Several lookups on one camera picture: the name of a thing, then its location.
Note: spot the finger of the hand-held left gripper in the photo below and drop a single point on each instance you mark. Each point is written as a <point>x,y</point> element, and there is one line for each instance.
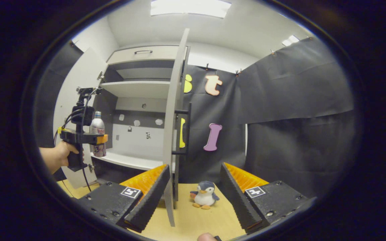
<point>92,139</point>

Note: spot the plush penguin toy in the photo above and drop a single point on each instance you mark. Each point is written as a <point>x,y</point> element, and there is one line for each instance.
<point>203,197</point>

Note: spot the small ceiling light panel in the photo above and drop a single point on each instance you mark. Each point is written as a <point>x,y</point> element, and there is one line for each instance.
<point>290,40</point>

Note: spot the large ceiling light panel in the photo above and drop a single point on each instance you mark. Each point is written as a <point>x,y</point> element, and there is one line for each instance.
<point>189,8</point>

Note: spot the white and grey cabinet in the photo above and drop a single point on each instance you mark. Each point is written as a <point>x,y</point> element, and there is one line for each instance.
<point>136,88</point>

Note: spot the white cabinet drawer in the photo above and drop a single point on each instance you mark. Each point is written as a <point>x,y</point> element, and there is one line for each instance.
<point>166,53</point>

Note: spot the white cabinet door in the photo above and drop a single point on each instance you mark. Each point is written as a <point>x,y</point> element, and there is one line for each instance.
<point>79,73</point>
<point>170,134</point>

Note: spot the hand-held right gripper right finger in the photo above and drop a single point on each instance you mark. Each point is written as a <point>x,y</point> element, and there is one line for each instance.
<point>238,201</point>

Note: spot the silver bottle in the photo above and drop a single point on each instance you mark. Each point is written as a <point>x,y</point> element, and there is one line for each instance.
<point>97,126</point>

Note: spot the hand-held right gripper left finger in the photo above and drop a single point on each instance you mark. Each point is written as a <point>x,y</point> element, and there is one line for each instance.
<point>149,201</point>

